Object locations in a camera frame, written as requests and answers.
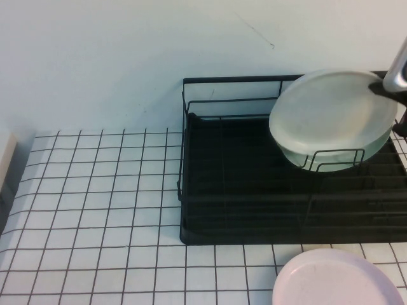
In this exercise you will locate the black drip tray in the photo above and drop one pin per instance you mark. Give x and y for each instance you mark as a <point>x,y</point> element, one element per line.
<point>238,152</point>

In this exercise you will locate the white grid-pattern tablecloth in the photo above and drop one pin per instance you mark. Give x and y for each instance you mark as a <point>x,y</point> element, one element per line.
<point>95,190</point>

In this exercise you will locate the light green plate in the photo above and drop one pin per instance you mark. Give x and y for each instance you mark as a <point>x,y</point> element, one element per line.
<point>330,111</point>

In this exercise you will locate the beige board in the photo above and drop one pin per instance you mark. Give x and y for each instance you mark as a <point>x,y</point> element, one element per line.
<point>7,159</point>

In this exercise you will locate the pink plate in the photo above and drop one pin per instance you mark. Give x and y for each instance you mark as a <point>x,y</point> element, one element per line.
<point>330,279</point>

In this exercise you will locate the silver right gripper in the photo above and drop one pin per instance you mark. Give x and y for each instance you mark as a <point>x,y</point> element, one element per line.
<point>397,73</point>

